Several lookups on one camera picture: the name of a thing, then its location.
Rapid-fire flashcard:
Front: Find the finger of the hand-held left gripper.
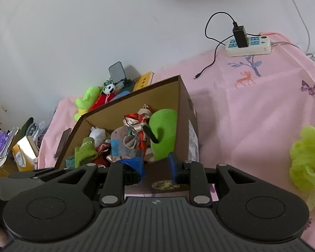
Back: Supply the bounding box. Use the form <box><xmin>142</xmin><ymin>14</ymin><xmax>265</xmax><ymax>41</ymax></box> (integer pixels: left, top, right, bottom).
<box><xmin>33</xmin><ymin>167</ymin><xmax>78</xmax><ymax>182</ymax></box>

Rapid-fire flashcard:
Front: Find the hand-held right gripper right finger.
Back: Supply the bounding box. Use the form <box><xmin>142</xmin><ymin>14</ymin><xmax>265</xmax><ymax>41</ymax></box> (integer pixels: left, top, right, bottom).
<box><xmin>168</xmin><ymin>152</ymin><xmax>257</xmax><ymax>207</ymax></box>

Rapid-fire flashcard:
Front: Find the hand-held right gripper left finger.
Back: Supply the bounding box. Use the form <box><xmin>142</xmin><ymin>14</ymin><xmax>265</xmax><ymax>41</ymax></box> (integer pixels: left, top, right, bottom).
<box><xmin>55</xmin><ymin>151</ymin><xmax>147</xmax><ymax>207</ymax></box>

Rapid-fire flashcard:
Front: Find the cardboard box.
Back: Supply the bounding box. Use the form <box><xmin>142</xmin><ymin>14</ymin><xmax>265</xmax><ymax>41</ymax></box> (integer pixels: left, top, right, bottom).
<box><xmin>54</xmin><ymin>75</ymin><xmax>200</xmax><ymax>193</ymax></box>

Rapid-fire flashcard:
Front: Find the green soft toy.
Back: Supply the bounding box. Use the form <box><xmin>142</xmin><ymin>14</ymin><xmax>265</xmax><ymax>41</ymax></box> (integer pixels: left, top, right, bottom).
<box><xmin>147</xmin><ymin>108</ymin><xmax>178</xmax><ymax>161</ymax></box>

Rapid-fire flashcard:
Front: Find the blue soft item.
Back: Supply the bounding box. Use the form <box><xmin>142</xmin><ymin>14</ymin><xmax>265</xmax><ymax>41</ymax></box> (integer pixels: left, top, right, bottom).
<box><xmin>112</xmin><ymin>91</ymin><xmax>132</xmax><ymax>101</ymax></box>

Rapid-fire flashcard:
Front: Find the yellow and white tissue box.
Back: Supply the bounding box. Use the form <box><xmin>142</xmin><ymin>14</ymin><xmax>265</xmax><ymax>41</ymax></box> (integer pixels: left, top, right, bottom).
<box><xmin>12</xmin><ymin>136</ymin><xmax>40</xmax><ymax>172</ymax></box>

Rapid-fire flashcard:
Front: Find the dark flat smartphone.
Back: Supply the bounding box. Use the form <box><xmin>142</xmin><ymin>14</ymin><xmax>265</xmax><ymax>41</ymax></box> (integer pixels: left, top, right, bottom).
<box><xmin>54</xmin><ymin>128</ymin><xmax>72</xmax><ymax>159</ymax></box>

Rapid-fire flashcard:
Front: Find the grey cloth pouch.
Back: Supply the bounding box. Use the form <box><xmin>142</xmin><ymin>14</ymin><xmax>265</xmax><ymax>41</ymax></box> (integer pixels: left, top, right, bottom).
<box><xmin>110</xmin><ymin>126</ymin><xmax>145</xmax><ymax>161</ymax></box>

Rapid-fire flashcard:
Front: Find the green towel sock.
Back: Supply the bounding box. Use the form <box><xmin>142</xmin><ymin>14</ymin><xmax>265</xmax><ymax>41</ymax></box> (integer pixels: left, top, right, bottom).
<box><xmin>74</xmin><ymin>136</ymin><xmax>98</xmax><ymax>168</ymax></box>

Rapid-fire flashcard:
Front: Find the red patterned cloth doll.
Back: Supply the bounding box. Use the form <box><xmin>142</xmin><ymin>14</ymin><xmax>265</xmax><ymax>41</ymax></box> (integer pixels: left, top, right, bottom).
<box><xmin>123</xmin><ymin>105</ymin><xmax>155</xmax><ymax>155</ymax></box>

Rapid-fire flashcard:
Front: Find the purple packet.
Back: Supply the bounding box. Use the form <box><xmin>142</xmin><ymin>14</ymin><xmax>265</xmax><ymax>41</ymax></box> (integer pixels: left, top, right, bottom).
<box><xmin>0</xmin><ymin>131</ymin><xmax>9</xmax><ymax>150</ymax></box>

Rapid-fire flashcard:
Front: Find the patterned plastic bag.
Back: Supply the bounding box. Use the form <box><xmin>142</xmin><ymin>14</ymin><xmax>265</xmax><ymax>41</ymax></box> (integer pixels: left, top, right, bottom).
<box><xmin>26</xmin><ymin>122</ymin><xmax>49</xmax><ymax>150</ymax></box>

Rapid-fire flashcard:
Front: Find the white plush toy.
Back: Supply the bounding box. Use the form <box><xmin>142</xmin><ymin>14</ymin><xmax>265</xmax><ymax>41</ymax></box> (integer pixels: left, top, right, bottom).
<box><xmin>89</xmin><ymin>126</ymin><xmax>107</xmax><ymax>147</ymax></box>

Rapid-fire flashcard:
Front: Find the dark green item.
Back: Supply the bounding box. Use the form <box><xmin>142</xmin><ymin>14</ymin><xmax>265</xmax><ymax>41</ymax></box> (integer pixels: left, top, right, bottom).
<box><xmin>20</xmin><ymin>117</ymin><xmax>34</xmax><ymax>137</ymax></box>

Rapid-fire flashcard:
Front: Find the red plush toy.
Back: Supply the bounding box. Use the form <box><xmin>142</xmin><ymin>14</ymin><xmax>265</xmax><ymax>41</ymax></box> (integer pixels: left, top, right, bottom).
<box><xmin>89</xmin><ymin>93</ymin><xmax>116</xmax><ymax>112</ymax></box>

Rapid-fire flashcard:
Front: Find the green and yellow plush toy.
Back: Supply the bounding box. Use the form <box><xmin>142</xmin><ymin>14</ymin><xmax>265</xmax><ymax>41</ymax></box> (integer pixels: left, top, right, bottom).
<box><xmin>73</xmin><ymin>86</ymin><xmax>101</xmax><ymax>122</ymax></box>

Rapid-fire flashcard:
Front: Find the dark phone stand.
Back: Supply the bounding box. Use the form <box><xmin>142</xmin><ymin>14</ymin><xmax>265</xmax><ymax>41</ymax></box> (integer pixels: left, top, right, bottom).
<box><xmin>115</xmin><ymin>77</ymin><xmax>134</xmax><ymax>92</ymax></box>

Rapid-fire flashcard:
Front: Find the yellow book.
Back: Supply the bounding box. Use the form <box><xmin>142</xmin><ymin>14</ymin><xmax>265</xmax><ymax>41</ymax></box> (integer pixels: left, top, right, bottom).
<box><xmin>133</xmin><ymin>71</ymin><xmax>154</xmax><ymax>92</ymax></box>

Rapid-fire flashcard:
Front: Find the pink printed bedsheet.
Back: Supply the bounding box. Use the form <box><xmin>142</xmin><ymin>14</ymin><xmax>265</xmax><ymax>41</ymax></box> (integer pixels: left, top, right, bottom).
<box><xmin>38</xmin><ymin>31</ymin><xmax>315</xmax><ymax>252</ymax></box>

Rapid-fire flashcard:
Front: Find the smartphone on stand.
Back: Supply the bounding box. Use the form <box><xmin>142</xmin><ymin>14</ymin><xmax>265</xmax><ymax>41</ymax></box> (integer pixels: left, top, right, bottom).
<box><xmin>108</xmin><ymin>61</ymin><xmax>126</xmax><ymax>83</ymax></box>

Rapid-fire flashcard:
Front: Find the lime green mesh ruffle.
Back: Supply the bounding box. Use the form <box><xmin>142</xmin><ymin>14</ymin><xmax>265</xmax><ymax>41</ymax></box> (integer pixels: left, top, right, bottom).
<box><xmin>289</xmin><ymin>126</ymin><xmax>315</xmax><ymax>213</ymax></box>

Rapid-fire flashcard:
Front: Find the black charger plug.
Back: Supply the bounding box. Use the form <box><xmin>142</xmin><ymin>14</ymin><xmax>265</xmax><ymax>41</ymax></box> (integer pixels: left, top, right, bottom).
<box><xmin>232</xmin><ymin>26</ymin><xmax>249</xmax><ymax>48</ymax></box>

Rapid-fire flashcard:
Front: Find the white power strip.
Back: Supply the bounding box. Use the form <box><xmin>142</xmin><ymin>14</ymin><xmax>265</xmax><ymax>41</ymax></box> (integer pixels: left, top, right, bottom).
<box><xmin>225</xmin><ymin>35</ymin><xmax>273</xmax><ymax>57</ymax></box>

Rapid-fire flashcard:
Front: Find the black strap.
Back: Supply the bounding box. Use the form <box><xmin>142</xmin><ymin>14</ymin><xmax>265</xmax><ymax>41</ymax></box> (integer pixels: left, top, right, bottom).
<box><xmin>143</xmin><ymin>125</ymin><xmax>160</xmax><ymax>143</ymax></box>

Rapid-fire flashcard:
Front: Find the black charging cable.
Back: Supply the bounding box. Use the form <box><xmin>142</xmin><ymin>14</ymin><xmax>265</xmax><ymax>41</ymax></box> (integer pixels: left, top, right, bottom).
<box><xmin>193</xmin><ymin>12</ymin><xmax>238</xmax><ymax>80</ymax></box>

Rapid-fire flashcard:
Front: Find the power strip cord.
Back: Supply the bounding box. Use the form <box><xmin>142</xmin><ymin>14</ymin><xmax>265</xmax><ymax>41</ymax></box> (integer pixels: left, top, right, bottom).
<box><xmin>272</xmin><ymin>41</ymin><xmax>301</xmax><ymax>49</ymax></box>

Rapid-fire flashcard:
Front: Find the white cable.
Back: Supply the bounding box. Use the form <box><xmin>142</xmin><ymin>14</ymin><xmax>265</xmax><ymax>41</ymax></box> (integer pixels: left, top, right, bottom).
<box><xmin>278</xmin><ymin>0</ymin><xmax>311</xmax><ymax>55</ymax></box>

